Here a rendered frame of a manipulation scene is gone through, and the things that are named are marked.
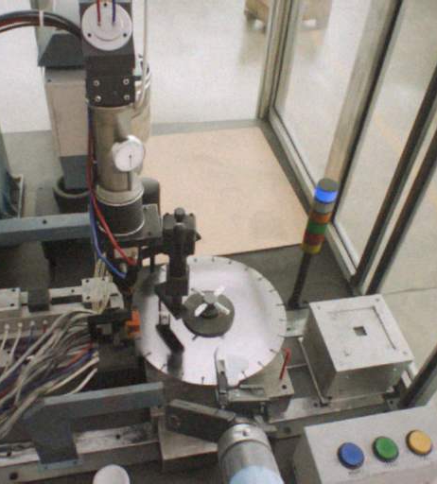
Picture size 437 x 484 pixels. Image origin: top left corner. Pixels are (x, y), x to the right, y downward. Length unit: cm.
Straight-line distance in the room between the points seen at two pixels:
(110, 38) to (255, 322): 67
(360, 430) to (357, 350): 18
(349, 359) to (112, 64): 78
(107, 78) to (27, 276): 88
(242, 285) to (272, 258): 36
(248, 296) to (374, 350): 30
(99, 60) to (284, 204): 110
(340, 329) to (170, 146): 96
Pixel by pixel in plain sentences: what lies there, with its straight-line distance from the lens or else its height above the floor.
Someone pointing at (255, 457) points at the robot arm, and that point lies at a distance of 73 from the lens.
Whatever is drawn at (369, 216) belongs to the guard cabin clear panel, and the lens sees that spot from 140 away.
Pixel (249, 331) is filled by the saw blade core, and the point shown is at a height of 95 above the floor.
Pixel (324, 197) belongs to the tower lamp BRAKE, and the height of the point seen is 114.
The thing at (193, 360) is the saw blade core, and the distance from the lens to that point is 106.
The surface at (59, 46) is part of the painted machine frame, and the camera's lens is 80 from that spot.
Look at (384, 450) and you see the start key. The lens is 110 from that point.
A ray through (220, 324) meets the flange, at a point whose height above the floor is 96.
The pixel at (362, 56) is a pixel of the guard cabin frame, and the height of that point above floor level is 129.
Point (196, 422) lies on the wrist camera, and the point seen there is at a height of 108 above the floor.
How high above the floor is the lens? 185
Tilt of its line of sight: 46 degrees down
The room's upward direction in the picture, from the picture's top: 6 degrees clockwise
